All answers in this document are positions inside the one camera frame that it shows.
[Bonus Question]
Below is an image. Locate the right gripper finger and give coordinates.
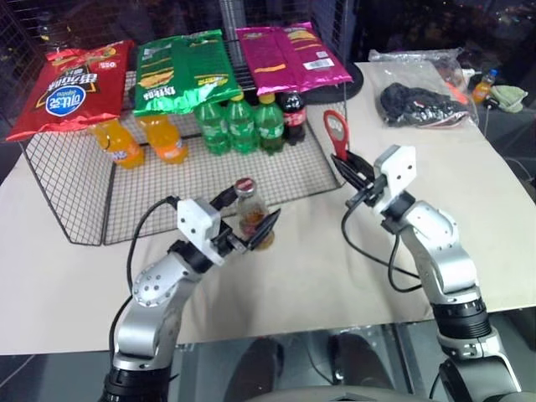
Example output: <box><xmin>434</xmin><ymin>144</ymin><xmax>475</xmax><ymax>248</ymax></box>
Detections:
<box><xmin>346</xmin><ymin>151</ymin><xmax>376</xmax><ymax>182</ymax></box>
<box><xmin>330</xmin><ymin>153</ymin><xmax>368</xmax><ymax>190</ymax></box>

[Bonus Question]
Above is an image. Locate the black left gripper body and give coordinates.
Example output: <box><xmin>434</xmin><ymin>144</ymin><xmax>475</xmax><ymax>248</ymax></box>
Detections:
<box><xmin>210</xmin><ymin>225</ymin><xmax>255</xmax><ymax>258</ymax></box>

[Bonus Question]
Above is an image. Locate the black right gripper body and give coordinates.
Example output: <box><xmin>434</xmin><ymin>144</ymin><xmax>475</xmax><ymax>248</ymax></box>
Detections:
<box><xmin>345</xmin><ymin>173</ymin><xmax>389</xmax><ymax>209</ymax></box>

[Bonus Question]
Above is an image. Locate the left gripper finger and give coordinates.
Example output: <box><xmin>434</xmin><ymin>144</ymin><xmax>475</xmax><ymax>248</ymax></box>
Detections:
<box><xmin>246</xmin><ymin>207</ymin><xmax>283</xmax><ymax>253</ymax></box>
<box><xmin>209</xmin><ymin>185</ymin><xmax>239</xmax><ymax>211</ymax></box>

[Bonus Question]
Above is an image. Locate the glass bottle with red cap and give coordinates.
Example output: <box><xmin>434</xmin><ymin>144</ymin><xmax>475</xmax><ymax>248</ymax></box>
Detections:
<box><xmin>233</xmin><ymin>178</ymin><xmax>276</xmax><ymax>250</ymax></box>

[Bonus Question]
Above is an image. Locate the red bottle opener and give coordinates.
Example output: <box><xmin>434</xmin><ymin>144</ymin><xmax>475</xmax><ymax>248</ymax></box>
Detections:
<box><xmin>322</xmin><ymin>109</ymin><xmax>351</xmax><ymax>162</ymax></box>

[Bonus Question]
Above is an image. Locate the green soda plastic bottle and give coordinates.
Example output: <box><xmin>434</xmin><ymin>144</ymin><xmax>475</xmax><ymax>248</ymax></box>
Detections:
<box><xmin>195</xmin><ymin>100</ymin><xmax>232</xmax><ymax>157</ymax></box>
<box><xmin>254</xmin><ymin>93</ymin><xmax>288</xmax><ymax>157</ymax></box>
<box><xmin>225</xmin><ymin>93</ymin><xmax>259</xmax><ymax>154</ymax></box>

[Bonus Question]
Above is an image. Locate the dark cola plastic bottle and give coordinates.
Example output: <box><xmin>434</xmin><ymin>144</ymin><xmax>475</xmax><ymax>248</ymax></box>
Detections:
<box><xmin>276</xmin><ymin>89</ymin><xmax>309</xmax><ymax>147</ymax></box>

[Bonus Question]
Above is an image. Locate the orange soda plastic bottle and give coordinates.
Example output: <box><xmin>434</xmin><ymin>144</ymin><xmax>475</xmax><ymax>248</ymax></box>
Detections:
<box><xmin>139</xmin><ymin>112</ymin><xmax>190</xmax><ymax>166</ymax></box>
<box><xmin>92</xmin><ymin>118</ymin><xmax>146</xmax><ymax>171</ymax></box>

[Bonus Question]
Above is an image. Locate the small orange drink bottle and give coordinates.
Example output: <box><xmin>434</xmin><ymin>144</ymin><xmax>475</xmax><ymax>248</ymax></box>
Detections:
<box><xmin>472</xmin><ymin>68</ymin><xmax>500</xmax><ymax>104</ymax></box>

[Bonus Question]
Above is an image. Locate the black cloth bundle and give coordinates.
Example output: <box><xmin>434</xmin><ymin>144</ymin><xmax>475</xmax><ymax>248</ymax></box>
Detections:
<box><xmin>379</xmin><ymin>81</ymin><xmax>466</xmax><ymax>128</ymax></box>

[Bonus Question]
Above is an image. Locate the black round stand base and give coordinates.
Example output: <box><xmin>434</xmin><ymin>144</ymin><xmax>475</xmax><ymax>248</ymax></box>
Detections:
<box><xmin>310</xmin><ymin>62</ymin><xmax>366</xmax><ymax>104</ymax></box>

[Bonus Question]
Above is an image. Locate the clear plastic bag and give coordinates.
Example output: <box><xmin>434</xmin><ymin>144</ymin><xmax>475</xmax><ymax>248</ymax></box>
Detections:
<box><xmin>368</xmin><ymin>47</ymin><xmax>481</xmax><ymax>127</ymax></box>

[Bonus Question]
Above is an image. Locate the magenta chip bag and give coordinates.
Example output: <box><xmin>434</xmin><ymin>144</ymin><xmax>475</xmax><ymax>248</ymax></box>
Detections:
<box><xmin>234</xmin><ymin>22</ymin><xmax>353</xmax><ymax>98</ymax></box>

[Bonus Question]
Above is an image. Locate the green chip bag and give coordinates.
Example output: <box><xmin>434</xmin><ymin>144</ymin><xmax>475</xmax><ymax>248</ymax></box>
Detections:
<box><xmin>132</xmin><ymin>28</ymin><xmax>245</xmax><ymax>119</ymax></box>

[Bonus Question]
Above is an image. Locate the green cloth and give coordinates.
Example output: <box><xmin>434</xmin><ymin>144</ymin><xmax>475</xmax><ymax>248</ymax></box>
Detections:
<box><xmin>487</xmin><ymin>84</ymin><xmax>529</xmax><ymax>114</ymax></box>

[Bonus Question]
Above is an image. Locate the red chip bag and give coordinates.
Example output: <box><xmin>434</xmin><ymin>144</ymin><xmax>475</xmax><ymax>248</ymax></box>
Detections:
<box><xmin>5</xmin><ymin>39</ymin><xmax>136</xmax><ymax>144</ymax></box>

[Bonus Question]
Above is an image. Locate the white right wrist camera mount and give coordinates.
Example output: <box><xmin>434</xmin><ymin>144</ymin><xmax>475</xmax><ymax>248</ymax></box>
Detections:
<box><xmin>372</xmin><ymin>144</ymin><xmax>418</xmax><ymax>217</ymax></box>

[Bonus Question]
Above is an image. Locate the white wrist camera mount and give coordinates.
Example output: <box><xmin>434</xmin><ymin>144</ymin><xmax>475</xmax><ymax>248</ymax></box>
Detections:
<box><xmin>176</xmin><ymin>198</ymin><xmax>224</xmax><ymax>266</ymax></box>
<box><xmin>372</xmin><ymin>144</ymin><xmax>418</xmax><ymax>217</ymax></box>

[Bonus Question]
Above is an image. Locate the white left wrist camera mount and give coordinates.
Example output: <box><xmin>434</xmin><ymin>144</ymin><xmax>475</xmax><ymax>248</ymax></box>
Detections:
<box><xmin>176</xmin><ymin>198</ymin><xmax>224</xmax><ymax>266</ymax></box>

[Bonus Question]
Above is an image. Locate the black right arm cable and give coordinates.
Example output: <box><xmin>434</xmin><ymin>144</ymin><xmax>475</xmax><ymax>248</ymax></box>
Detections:
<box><xmin>340</xmin><ymin>196</ymin><xmax>424</xmax><ymax>294</ymax></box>

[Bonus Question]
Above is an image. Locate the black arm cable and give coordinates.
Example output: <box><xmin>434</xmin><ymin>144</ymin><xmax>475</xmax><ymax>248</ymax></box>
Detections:
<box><xmin>340</xmin><ymin>196</ymin><xmax>424</xmax><ymax>294</ymax></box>
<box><xmin>109</xmin><ymin>196</ymin><xmax>179</xmax><ymax>357</ymax></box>

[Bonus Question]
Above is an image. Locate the black wire mesh rack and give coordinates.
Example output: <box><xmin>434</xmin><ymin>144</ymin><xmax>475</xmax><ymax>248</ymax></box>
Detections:
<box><xmin>16</xmin><ymin>66</ymin><xmax>362</xmax><ymax>248</ymax></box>

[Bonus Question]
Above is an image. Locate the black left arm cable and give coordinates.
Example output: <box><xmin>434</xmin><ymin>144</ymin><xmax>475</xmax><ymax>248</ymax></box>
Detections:
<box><xmin>109</xmin><ymin>196</ymin><xmax>179</xmax><ymax>357</ymax></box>

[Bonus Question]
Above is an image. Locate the black wire grid panel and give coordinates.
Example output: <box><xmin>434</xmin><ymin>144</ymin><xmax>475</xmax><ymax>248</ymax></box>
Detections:
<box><xmin>217</xmin><ymin>0</ymin><xmax>359</xmax><ymax>64</ymax></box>

